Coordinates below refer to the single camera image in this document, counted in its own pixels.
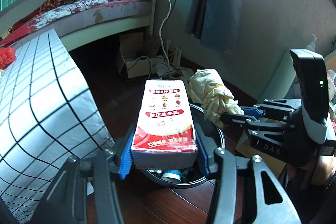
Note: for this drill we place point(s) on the blue paper cup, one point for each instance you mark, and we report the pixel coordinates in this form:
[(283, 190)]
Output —
[(173, 176)]

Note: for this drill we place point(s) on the black round trash bin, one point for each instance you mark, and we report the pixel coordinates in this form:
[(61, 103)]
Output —
[(192, 176)]

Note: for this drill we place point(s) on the beige cloth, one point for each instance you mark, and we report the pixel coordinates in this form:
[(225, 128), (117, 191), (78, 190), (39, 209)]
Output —
[(207, 89)]

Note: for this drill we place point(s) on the red patterned blanket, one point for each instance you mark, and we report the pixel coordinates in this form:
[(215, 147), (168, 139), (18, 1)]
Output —
[(52, 1)]

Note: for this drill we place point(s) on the person's right hand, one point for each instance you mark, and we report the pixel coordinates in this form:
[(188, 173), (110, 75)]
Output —
[(321, 168)]

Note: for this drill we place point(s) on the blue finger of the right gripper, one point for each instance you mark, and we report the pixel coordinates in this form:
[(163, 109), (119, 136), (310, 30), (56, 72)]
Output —
[(236, 120), (253, 111)]

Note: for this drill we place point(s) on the white black grid tablecloth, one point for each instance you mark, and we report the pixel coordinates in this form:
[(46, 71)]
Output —
[(48, 114)]

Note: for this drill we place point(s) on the cardboard box under bed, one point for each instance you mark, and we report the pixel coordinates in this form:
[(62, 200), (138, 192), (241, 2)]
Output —
[(137, 55)]

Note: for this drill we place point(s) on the red plastic bag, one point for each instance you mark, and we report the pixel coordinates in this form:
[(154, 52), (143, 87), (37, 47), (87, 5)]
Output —
[(7, 56)]

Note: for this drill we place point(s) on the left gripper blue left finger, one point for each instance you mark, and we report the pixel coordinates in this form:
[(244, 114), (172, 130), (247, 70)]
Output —
[(123, 157)]

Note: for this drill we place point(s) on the bed with floral sheet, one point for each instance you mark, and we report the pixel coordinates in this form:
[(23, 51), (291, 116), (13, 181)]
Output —
[(85, 21)]

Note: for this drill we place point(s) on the red white milk carton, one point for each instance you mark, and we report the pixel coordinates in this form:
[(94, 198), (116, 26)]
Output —
[(164, 137)]

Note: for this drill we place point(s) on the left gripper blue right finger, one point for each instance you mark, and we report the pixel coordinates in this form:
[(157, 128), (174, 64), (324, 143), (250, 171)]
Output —
[(206, 153)]

